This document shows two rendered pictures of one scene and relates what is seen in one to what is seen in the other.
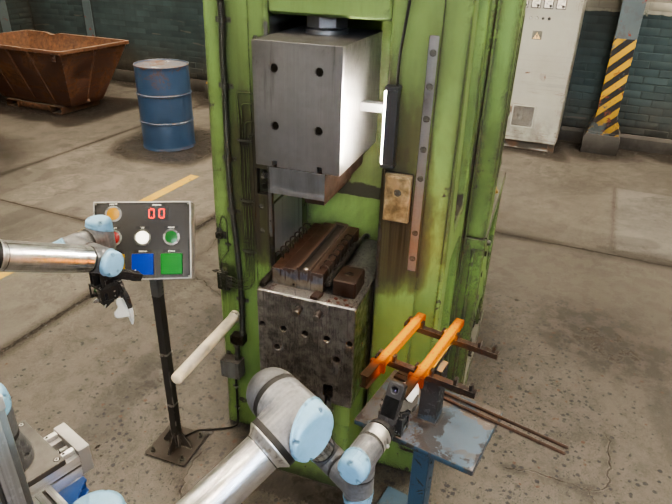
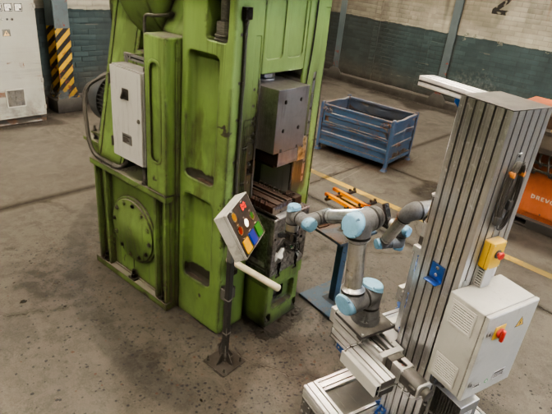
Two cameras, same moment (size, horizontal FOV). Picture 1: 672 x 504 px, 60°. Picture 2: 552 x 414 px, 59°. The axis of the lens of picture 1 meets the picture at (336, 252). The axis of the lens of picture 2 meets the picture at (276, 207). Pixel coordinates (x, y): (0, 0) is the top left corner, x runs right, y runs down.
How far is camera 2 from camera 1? 3.12 m
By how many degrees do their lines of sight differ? 62
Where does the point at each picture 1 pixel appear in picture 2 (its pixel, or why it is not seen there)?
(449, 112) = (315, 103)
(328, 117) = (301, 118)
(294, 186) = (287, 158)
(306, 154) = (292, 140)
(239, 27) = (248, 85)
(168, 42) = not seen: outside the picture
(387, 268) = (293, 185)
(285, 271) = (278, 206)
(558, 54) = (28, 45)
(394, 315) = not seen: hidden behind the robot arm
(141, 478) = (243, 381)
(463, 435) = not seen: hidden behind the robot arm
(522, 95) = (10, 82)
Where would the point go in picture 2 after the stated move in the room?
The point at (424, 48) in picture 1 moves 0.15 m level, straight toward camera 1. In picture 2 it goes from (312, 78) to (333, 82)
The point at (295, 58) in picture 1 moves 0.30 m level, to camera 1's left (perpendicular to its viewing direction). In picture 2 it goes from (294, 95) to (276, 105)
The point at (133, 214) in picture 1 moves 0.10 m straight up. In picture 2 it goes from (238, 212) to (239, 196)
